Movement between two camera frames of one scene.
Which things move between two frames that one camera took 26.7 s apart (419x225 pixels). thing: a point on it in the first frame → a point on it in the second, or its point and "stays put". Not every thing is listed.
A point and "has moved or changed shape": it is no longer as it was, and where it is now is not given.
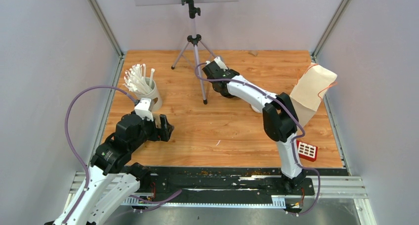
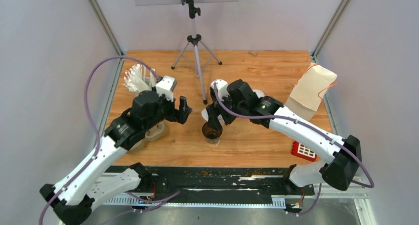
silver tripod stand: x=194 y=39 stays put
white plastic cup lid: x=258 y=105 has moved or changed shape
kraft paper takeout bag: x=310 y=91 stays put
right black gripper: x=226 y=70 → x=213 y=121
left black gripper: x=163 y=133 → x=180 y=115
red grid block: x=306 y=151 stays put
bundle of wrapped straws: x=135 y=79 stays put
